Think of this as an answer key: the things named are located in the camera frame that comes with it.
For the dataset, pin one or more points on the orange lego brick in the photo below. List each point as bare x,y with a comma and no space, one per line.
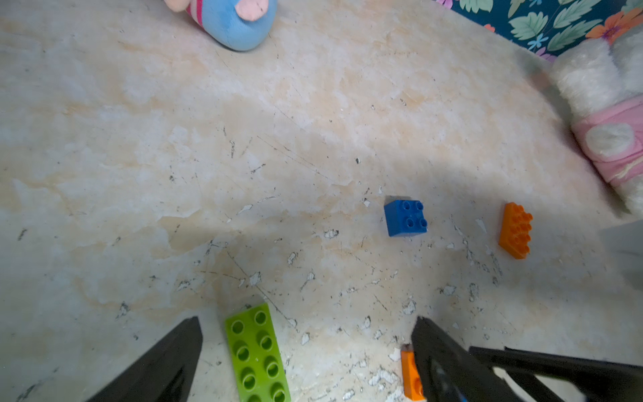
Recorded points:
515,232
413,389

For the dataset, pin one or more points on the white bunny plush toy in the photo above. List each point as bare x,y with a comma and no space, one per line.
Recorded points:
602,82

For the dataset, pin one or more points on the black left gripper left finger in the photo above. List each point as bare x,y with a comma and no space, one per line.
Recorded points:
165,373

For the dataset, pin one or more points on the pink pig plush toy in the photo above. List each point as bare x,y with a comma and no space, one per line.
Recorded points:
239,25

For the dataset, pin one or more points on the blue square lego brick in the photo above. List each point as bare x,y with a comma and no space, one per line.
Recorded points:
405,218

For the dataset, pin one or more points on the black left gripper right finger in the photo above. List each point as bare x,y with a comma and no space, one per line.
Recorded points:
447,371

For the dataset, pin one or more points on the green lego brick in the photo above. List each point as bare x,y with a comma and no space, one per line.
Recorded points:
258,368

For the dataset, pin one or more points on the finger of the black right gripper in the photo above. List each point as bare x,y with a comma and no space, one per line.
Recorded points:
596,380

